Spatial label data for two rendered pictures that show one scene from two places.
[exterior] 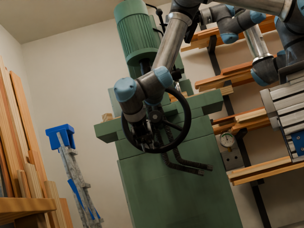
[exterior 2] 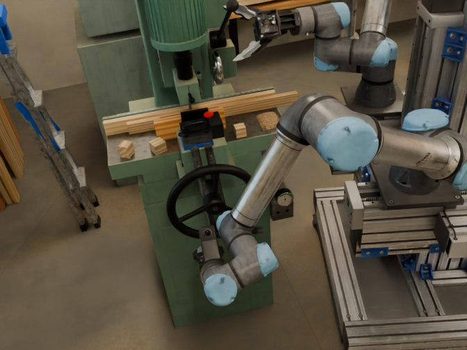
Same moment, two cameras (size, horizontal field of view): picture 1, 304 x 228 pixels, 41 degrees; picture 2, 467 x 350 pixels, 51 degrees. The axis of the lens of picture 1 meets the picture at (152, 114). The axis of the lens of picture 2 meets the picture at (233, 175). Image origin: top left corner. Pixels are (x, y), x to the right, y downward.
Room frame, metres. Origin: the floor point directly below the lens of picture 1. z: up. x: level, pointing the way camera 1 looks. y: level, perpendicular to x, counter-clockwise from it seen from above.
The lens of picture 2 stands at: (0.49, 0.18, 1.81)
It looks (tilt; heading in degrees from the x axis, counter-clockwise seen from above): 39 degrees down; 347
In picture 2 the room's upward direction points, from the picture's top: 6 degrees counter-clockwise
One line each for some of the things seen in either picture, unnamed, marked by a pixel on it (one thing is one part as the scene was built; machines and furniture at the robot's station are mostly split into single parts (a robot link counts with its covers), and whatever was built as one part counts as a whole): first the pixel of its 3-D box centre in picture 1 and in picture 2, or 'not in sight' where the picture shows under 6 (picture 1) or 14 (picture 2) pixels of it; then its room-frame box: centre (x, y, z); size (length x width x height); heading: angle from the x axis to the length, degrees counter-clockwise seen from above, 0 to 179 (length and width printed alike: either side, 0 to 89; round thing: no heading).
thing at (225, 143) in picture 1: (227, 142); (283, 198); (1.72, -0.28, 0.65); 0.06 x 0.04 x 0.08; 86
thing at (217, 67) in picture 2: (178, 91); (217, 67); (2.07, -0.17, 1.02); 0.12 x 0.03 x 0.12; 176
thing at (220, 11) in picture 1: (221, 12); (328, 18); (1.77, -0.44, 1.25); 0.11 x 0.08 x 0.09; 86
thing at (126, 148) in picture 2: (107, 118); (126, 149); (1.84, 0.21, 0.92); 0.04 x 0.03 x 0.04; 143
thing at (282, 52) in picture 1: (291, 61); (377, 57); (1.96, -0.74, 0.98); 0.13 x 0.12 x 0.14; 54
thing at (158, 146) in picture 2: not in sight; (158, 146); (1.82, 0.11, 0.92); 0.04 x 0.04 x 0.03; 21
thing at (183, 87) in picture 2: not in sight; (187, 86); (1.97, -0.04, 1.03); 0.14 x 0.07 x 0.09; 176
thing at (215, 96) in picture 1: (159, 115); (199, 145); (1.84, -0.03, 0.87); 0.61 x 0.30 x 0.06; 86
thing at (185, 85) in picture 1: (184, 92); (222, 60); (2.12, -0.20, 1.02); 0.09 x 0.07 x 0.12; 86
